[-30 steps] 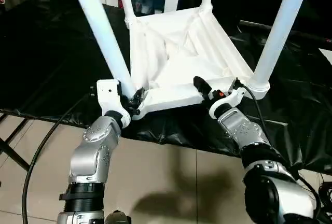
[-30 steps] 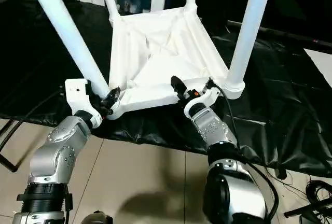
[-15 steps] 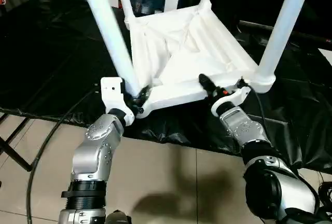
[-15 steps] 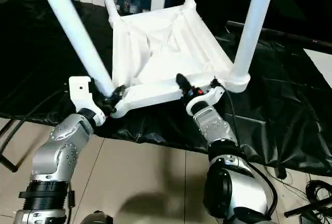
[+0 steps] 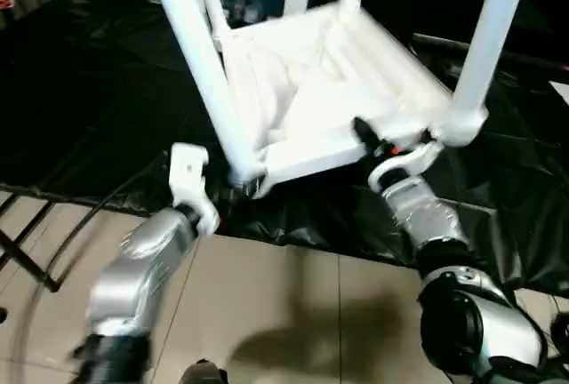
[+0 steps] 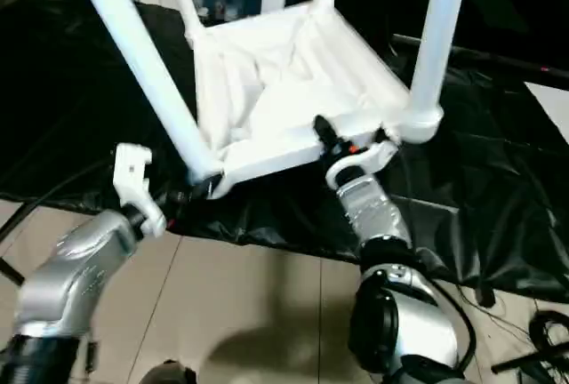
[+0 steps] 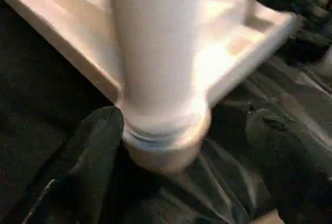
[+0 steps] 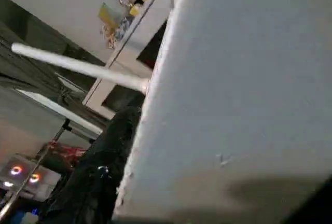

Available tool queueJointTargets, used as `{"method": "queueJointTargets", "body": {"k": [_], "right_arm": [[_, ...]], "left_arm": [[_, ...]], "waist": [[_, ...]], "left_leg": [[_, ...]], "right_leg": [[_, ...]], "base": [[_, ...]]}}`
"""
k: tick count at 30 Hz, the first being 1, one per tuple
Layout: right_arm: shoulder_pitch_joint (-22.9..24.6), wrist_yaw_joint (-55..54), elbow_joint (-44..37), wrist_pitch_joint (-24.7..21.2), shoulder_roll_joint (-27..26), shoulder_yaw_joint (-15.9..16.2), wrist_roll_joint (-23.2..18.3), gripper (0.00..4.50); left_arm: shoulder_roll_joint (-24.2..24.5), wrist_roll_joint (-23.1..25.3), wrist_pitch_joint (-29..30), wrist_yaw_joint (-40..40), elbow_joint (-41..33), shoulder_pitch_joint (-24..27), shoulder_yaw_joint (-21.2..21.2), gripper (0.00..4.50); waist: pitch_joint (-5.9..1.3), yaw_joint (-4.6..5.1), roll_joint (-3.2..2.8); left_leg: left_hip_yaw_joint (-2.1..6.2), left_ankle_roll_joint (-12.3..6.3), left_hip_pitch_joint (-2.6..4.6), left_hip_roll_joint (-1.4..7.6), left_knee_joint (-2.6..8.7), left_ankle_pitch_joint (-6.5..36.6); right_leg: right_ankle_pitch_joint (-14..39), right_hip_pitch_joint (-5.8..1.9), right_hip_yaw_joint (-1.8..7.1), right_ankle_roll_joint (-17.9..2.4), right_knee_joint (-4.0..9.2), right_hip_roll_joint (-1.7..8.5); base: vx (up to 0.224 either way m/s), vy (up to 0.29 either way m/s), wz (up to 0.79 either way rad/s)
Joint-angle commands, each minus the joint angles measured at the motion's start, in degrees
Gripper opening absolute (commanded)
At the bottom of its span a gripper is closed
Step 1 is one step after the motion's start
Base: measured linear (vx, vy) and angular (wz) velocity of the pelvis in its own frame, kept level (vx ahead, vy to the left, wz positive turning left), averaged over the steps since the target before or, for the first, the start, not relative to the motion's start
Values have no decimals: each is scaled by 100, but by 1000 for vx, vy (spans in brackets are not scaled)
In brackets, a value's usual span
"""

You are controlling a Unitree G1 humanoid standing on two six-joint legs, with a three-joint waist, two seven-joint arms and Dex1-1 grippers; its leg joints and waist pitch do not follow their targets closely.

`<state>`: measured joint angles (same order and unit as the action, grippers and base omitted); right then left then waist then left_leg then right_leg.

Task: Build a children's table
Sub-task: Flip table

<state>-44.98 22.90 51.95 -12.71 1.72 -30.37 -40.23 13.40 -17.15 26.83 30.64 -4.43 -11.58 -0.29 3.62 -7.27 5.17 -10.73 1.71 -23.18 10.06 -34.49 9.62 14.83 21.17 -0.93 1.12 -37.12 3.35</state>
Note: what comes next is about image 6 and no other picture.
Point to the black stand leg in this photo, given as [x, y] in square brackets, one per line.
[13, 224]

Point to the black mat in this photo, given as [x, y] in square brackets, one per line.
[66, 90]

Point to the black robot foot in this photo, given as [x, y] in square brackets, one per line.
[171, 373]

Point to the white flat board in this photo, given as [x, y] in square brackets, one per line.
[551, 104]

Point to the long black bar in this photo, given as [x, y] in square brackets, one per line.
[489, 61]

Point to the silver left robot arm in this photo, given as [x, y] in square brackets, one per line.
[66, 277]

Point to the black tripod leg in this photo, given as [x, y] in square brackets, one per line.
[524, 361]

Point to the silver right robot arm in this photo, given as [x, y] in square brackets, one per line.
[373, 215]

